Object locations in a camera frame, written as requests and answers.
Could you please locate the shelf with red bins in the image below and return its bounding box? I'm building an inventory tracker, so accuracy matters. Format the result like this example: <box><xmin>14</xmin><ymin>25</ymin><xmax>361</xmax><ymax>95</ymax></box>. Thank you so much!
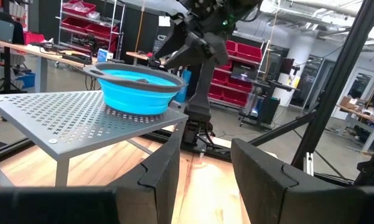
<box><xmin>207</xmin><ymin>39</ymin><xmax>266</xmax><ymax>109</ymax></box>

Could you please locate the metal rack with red bins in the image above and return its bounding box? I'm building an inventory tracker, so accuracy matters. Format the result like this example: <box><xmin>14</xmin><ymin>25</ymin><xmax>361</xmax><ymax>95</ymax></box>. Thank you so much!
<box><xmin>58</xmin><ymin>0</ymin><xmax>126</xmax><ymax>54</ymax></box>

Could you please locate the black equipment cart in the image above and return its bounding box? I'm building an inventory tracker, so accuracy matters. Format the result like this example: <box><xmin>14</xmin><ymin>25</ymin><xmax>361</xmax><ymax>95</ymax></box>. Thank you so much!
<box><xmin>238</xmin><ymin>67</ymin><xmax>300</xmax><ymax>126</ymax></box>

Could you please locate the blue collapsible bowl grey rim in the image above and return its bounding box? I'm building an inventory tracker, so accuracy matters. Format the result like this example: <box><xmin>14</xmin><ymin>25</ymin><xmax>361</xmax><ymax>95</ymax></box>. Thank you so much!
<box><xmin>83</xmin><ymin>62</ymin><xmax>187</xmax><ymax>116</ymax></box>

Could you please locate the wooden workbench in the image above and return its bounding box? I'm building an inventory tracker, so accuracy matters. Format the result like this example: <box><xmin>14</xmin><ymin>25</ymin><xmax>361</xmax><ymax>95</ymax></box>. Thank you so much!
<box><xmin>0</xmin><ymin>36</ymin><xmax>98</xmax><ymax>94</ymax></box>
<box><xmin>335</xmin><ymin>104</ymin><xmax>374</xmax><ymax>153</ymax></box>

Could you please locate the blue white carton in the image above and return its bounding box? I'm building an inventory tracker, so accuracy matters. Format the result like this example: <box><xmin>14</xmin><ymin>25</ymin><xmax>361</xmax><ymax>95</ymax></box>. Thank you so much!
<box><xmin>96</xmin><ymin>48</ymin><xmax>115</xmax><ymax>63</ymax></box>

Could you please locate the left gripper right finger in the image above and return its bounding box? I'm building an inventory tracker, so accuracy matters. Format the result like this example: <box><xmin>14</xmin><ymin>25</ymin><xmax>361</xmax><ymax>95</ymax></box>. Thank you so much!
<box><xmin>230</xmin><ymin>138</ymin><xmax>362</xmax><ymax>224</ymax></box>

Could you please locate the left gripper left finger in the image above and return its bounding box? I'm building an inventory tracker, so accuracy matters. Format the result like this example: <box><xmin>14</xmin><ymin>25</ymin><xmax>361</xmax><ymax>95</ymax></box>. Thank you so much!
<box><xmin>108</xmin><ymin>125</ymin><xmax>182</xmax><ymax>224</ymax></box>

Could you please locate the blue storage bin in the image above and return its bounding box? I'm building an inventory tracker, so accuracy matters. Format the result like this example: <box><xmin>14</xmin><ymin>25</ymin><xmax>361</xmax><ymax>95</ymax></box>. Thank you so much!
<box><xmin>14</xmin><ymin>72</ymin><xmax>37</xmax><ymax>90</ymax></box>

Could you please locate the white round pillar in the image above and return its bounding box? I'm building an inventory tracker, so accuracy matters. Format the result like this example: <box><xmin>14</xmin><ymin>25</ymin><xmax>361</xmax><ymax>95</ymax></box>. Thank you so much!
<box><xmin>272</xmin><ymin>32</ymin><xmax>312</xmax><ymax>108</ymax></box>

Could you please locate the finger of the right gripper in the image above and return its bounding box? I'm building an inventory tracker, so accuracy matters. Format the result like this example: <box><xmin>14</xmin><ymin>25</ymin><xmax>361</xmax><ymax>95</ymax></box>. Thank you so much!
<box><xmin>152</xmin><ymin>14</ymin><xmax>188</xmax><ymax>62</ymax></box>
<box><xmin>164</xmin><ymin>30</ymin><xmax>230</xmax><ymax>72</ymax></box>

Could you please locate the grey perforated metal shelf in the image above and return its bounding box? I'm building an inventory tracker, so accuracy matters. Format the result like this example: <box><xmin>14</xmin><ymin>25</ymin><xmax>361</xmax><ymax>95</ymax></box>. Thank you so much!
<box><xmin>0</xmin><ymin>90</ymin><xmax>189</xmax><ymax>187</ymax></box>

